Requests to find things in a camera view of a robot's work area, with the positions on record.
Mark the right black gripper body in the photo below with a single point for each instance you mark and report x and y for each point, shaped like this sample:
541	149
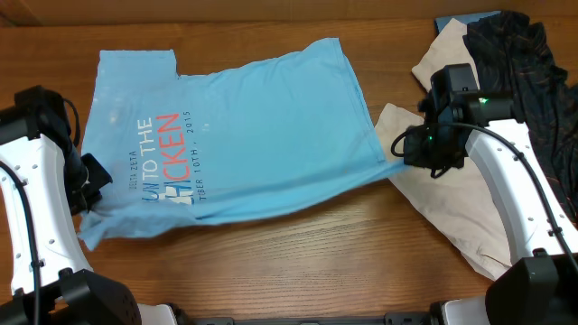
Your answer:
437	150

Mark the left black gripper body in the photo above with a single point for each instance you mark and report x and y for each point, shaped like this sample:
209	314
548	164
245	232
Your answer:
86	178

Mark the light blue printed t-shirt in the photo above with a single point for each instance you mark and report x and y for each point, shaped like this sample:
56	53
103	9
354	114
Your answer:
263	140

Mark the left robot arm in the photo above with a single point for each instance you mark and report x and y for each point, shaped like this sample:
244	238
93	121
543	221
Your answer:
44	183

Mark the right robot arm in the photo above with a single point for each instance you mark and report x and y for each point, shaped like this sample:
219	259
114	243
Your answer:
460	121

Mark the beige garment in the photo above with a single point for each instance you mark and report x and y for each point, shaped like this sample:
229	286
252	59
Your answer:
458	204

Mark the dark patterned garment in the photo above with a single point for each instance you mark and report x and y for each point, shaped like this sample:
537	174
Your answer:
511	54

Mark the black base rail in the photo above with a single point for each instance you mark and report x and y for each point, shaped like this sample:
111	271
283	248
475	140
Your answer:
390	318

